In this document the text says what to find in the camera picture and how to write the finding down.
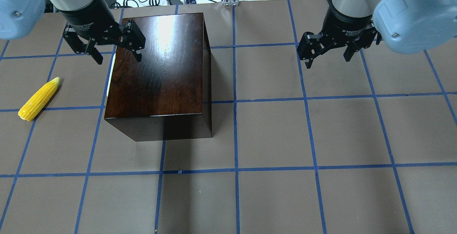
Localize wooden drawer with white handle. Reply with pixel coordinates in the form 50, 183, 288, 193
108, 54, 116, 82

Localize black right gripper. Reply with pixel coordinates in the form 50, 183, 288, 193
297, 2, 381, 69

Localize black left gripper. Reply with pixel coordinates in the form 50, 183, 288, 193
62, 0, 146, 65

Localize dark wooden drawer cabinet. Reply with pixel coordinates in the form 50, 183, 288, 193
104, 12, 212, 142

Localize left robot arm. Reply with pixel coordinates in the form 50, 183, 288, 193
0, 0, 146, 65

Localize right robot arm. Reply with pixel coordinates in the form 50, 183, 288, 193
297, 0, 457, 68

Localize yellow corn cob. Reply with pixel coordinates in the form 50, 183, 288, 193
18, 77, 61, 121

